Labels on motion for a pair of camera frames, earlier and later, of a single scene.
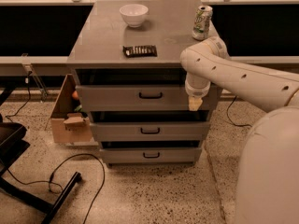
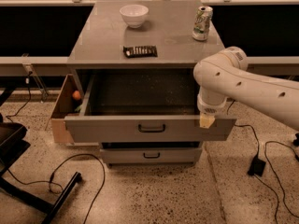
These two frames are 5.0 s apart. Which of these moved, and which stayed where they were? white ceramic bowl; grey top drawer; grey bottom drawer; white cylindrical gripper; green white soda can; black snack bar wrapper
Moved: white cylindrical gripper; grey top drawer
Stayed: white ceramic bowl; green white soda can; black snack bar wrapper; grey bottom drawer
